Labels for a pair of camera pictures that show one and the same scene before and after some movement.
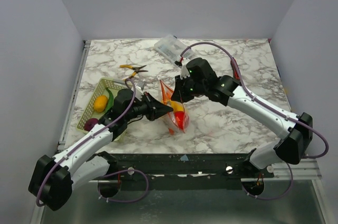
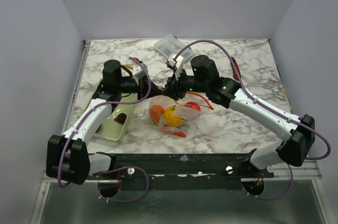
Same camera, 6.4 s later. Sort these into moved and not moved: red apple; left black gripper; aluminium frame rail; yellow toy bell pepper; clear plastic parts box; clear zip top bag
Moved: yellow toy bell pepper; red apple; left black gripper; clear zip top bag
Not moved: aluminium frame rail; clear plastic parts box
